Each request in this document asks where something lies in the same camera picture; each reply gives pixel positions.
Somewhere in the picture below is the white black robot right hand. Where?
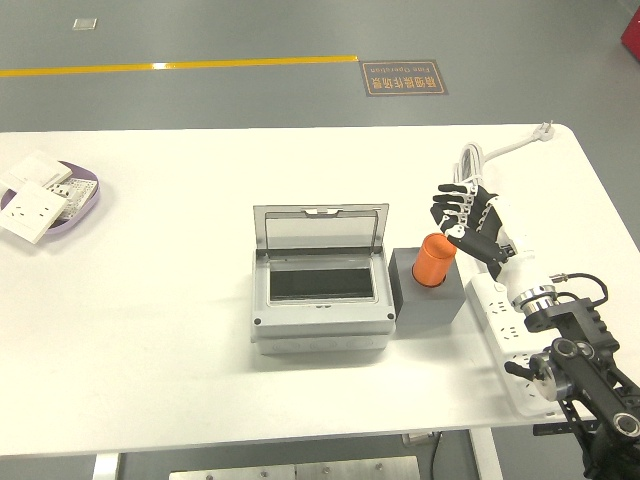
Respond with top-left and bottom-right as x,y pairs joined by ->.
429,181 -> 545,301

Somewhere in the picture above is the orange cylinder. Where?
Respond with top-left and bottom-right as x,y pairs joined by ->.
411,232 -> 457,290

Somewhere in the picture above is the grey junction box with lid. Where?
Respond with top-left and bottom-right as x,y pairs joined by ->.
249,202 -> 398,357

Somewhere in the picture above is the grey cube with round hole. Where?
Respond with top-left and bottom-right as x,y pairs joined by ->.
388,246 -> 466,327

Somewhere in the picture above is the white power strip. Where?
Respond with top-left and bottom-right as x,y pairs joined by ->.
465,272 -> 564,419

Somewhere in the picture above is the black table control panel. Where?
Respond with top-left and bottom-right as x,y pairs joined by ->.
532,422 -> 575,437

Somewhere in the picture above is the white table leg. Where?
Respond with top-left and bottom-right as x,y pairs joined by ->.
467,428 -> 504,480
91,453 -> 121,480

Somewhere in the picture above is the red object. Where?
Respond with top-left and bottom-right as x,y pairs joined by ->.
618,9 -> 640,64

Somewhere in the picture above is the purple tray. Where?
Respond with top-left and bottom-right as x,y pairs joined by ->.
0,159 -> 104,245

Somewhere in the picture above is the printed socket panel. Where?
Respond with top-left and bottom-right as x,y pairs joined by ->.
44,177 -> 100,221

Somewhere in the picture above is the black cable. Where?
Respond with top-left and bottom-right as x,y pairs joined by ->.
428,432 -> 445,480

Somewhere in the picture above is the metal base plate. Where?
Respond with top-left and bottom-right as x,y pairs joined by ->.
168,455 -> 421,480

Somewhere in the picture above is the white wall socket plate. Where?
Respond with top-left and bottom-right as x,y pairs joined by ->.
0,180 -> 70,245

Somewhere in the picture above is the white wall switch plate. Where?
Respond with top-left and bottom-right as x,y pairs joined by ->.
0,149 -> 74,190

